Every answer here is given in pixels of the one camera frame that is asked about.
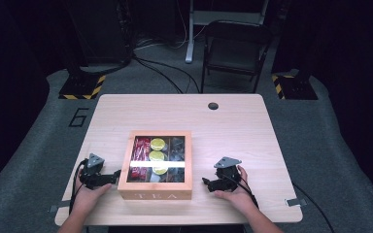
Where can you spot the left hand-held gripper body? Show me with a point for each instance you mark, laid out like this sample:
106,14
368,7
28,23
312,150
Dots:
94,176

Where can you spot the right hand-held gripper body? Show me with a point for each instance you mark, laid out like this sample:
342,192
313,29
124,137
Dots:
228,178

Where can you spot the wooden tea box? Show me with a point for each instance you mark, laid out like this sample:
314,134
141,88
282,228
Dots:
155,191

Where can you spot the person's right hand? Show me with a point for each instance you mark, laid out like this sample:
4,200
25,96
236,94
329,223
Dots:
239,199

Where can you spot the person's left hand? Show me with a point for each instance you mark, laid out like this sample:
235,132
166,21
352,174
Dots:
84,199

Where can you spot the bundle of red sticks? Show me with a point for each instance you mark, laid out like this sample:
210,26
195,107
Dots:
139,155

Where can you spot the white sachet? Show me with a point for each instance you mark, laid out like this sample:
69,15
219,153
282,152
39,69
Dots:
155,178

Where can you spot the grey tape strip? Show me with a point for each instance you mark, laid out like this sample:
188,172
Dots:
60,206
295,202

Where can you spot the yellow capsule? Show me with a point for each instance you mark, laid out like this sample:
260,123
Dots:
158,144
159,170
156,156

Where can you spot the dark packets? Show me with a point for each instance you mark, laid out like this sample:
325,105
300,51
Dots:
176,150

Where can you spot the black stand with striped base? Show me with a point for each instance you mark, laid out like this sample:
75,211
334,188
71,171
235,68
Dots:
296,87
81,87

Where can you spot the black folding chair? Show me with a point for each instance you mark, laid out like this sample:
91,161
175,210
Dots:
233,48

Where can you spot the black cabinet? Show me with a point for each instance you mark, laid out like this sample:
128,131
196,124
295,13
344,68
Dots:
103,32

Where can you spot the white desk frame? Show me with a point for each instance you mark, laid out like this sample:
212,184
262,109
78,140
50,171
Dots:
190,39

